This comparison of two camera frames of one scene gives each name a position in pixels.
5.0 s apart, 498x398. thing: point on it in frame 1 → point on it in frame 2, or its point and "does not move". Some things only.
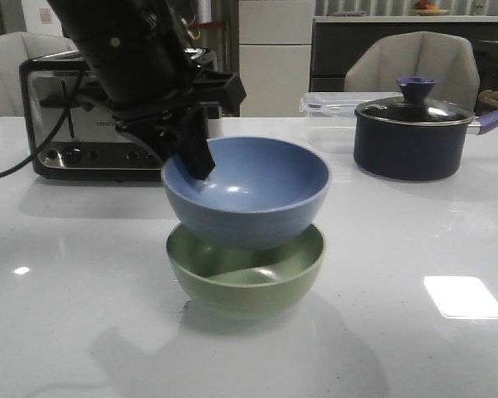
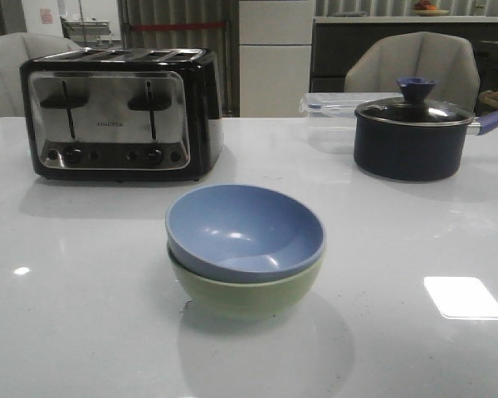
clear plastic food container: (330, 126) does not move
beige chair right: (448, 60) does not move
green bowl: (246, 283) does not move
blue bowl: (261, 192) → (243, 233)
